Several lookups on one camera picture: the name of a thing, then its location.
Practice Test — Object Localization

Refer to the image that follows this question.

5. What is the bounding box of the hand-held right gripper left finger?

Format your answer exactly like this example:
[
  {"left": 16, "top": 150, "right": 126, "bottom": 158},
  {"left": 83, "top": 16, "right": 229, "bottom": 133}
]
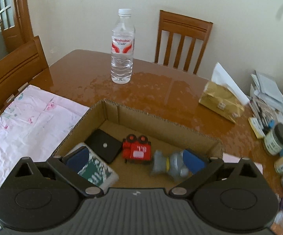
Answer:
[{"left": 8, "top": 146, "right": 105, "bottom": 198}]

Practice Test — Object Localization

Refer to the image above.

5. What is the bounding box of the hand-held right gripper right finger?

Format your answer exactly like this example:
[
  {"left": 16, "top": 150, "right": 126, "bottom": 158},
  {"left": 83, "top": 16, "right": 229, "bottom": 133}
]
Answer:
[{"left": 168, "top": 148, "right": 272, "bottom": 198}]

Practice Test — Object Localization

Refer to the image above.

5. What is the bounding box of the grey shark toy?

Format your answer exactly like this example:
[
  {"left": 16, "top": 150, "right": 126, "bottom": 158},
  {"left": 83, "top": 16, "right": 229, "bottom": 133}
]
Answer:
[{"left": 150, "top": 149, "right": 190, "bottom": 183}]

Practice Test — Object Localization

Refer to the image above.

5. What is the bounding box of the green and white wipes box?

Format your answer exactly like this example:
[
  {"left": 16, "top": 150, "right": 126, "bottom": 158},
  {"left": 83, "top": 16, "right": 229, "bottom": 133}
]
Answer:
[{"left": 65, "top": 142, "right": 119, "bottom": 192}]

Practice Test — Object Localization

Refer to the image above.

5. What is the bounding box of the black square device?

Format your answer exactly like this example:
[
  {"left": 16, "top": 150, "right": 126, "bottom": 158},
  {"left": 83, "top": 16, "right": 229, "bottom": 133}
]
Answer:
[{"left": 84, "top": 129, "right": 123, "bottom": 165}]

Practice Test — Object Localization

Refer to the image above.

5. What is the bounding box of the red toy train block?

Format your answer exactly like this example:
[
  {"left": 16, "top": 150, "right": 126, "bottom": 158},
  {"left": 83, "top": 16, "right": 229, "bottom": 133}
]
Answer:
[{"left": 122, "top": 134, "right": 154, "bottom": 164}]

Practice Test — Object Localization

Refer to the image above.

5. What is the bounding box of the cardboard box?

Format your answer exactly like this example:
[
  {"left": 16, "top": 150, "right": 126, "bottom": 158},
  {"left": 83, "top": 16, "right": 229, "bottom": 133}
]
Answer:
[{"left": 51, "top": 98, "right": 224, "bottom": 192}]

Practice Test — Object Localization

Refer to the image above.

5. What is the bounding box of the pink floral cloth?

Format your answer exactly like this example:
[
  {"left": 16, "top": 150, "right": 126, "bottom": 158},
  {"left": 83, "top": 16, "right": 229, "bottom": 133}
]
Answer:
[{"left": 0, "top": 84, "right": 283, "bottom": 235}]

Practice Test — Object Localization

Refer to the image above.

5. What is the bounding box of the gold tissue pack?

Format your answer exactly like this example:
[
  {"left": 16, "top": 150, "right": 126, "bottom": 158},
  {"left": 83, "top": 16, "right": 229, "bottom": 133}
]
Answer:
[{"left": 198, "top": 62, "right": 251, "bottom": 123}]

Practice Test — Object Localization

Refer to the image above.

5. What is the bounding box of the yellow sticky note pad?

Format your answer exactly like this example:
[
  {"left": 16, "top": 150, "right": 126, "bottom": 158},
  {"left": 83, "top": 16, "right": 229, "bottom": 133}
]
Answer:
[{"left": 248, "top": 117, "right": 266, "bottom": 138}]

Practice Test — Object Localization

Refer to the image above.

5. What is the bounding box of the bunch of pens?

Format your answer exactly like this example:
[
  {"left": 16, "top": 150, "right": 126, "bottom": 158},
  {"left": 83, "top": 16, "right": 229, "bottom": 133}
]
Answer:
[{"left": 250, "top": 97, "right": 275, "bottom": 133}]

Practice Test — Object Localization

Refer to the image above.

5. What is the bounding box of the small black-lid jar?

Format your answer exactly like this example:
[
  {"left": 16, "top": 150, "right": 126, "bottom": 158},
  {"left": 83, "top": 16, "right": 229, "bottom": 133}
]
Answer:
[{"left": 264, "top": 123, "right": 283, "bottom": 155}]

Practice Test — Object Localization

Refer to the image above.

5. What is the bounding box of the pile of white papers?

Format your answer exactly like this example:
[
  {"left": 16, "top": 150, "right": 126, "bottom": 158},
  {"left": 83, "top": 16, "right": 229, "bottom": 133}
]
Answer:
[{"left": 249, "top": 70, "right": 283, "bottom": 122}]

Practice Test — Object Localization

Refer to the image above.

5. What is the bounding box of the wooden dining chair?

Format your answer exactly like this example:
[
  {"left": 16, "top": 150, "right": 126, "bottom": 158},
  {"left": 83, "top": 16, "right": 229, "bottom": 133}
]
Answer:
[
  {"left": 0, "top": 35, "right": 52, "bottom": 126},
  {"left": 154, "top": 9, "right": 214, "bottom": 75}
]

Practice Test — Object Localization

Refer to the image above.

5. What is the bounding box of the clear plastic water bottle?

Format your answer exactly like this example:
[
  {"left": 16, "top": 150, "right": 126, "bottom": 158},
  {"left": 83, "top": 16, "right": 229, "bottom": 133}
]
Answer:
[{"left": 110, "top": 8, "right": 136, "bottom": 84}]

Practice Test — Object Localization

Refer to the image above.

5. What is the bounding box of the wooden door with glass panes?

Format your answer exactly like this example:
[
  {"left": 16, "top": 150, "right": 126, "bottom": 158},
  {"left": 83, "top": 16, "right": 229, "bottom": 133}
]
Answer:
[{"left": 0, "top": 0, "right": 34, "bottom": 55}]

